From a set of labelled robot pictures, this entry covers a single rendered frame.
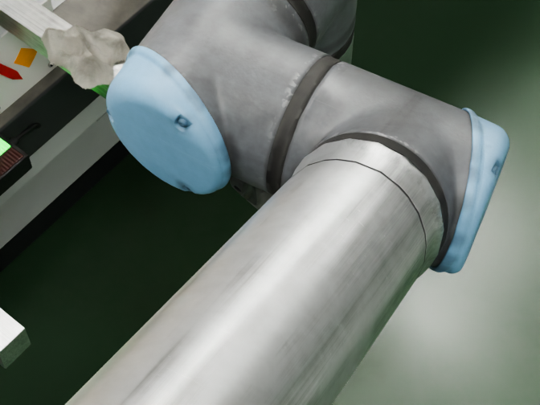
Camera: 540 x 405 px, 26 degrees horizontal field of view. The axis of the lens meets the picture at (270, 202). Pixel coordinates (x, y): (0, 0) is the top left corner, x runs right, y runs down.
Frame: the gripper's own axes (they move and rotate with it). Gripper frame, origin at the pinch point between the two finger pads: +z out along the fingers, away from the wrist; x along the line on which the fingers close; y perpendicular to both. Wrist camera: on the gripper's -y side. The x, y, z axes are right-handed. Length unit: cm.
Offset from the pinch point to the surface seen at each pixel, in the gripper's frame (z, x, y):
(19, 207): 67, 7, -57
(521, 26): 82, 103, -22
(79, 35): -5.6, -0.1, -22.5
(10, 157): 12.4, -7.1, -29.3
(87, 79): -3.8, -2.5, -19.5
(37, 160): 28.2, 0.6, -36.8
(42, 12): -3.5, 0.9, -28.9
